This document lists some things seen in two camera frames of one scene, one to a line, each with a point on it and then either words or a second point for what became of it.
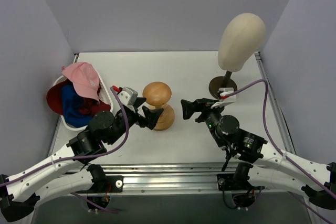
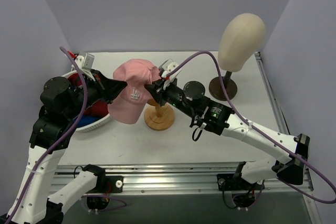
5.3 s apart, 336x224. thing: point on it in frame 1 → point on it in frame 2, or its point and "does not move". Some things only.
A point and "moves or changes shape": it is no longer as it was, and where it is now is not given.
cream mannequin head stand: [243, 35] does not move
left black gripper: [142, 115] → [101, 85]
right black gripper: [200, 109] → [160, 91]
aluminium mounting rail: [158, 178] does not move
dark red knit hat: [92, 107] → [75, 80]
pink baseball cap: [85, 78] moves or changes shape
